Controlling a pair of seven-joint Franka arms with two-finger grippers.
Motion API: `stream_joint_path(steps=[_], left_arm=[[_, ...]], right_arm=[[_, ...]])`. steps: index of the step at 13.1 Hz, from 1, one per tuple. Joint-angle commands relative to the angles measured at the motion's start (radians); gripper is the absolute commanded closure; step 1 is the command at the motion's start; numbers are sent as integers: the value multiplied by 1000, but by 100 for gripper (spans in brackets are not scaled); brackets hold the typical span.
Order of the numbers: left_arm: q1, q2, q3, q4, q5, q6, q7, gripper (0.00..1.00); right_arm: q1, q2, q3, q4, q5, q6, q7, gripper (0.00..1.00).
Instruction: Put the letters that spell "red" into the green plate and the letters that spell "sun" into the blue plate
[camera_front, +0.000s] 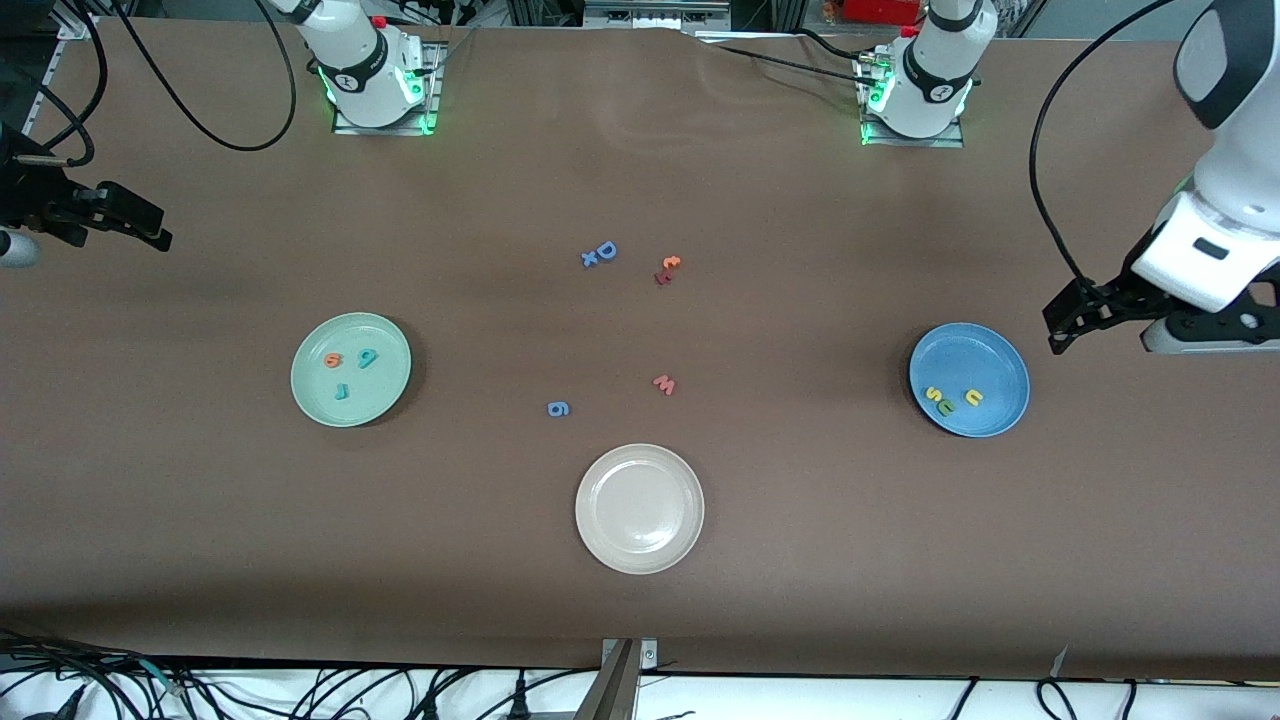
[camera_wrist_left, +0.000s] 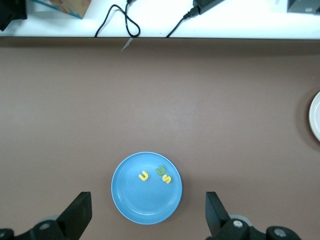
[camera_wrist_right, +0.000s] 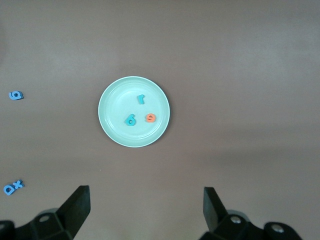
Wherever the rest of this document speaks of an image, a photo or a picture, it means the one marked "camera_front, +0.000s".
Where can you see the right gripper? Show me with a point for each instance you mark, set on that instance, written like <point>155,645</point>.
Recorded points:
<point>22,196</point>

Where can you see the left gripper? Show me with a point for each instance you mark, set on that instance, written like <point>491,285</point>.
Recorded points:
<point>1118,294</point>

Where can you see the teal foam letter d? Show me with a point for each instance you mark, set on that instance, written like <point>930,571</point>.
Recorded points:
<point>365,361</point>

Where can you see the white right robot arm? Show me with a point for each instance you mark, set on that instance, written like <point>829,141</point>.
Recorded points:
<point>360,70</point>

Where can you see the blue round plate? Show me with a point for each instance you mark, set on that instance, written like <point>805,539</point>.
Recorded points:
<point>980,355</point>

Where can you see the light green round plate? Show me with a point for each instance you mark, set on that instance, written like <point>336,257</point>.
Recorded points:
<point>350,410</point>

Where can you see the red box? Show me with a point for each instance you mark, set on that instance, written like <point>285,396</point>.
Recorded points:
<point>880,10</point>

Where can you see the white tape tag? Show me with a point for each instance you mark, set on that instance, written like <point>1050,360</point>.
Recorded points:
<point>1058,662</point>

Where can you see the red foam letter w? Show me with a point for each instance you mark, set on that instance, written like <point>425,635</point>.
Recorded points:
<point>665,385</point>

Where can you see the blue foam letter g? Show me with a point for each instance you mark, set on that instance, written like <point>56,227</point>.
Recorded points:
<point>556,410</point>

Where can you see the blue foam capital D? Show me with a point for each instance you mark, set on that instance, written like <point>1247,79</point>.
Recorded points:
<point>600,250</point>

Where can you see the beige round plate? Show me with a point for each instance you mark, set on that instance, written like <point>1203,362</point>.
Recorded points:
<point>640,510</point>

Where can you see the black power plug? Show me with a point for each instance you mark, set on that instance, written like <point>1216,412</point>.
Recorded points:
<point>519,700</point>

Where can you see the aluminium frame profile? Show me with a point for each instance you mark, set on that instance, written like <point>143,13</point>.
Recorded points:
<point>65,70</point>

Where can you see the grey metal frame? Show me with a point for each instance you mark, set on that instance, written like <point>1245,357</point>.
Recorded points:
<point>655,15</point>

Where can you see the aluminium frame post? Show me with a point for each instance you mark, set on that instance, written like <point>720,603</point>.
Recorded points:
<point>615,680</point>

